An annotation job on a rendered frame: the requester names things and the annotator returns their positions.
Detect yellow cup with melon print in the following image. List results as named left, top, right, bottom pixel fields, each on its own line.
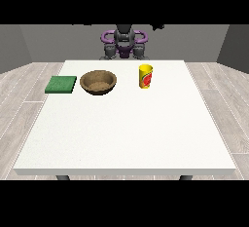
left=138, top=63, right=154, bottom=90

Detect brown wooden bowl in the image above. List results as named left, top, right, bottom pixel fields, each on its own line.
left=79, top=69, right=118, bottom=96

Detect green square pad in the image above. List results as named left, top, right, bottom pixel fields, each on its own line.
left=44, top=75, right=78, bottom=95

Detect grey robot trunk purple rings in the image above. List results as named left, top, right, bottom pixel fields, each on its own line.
left=99, top=24, right=151, bottom=61

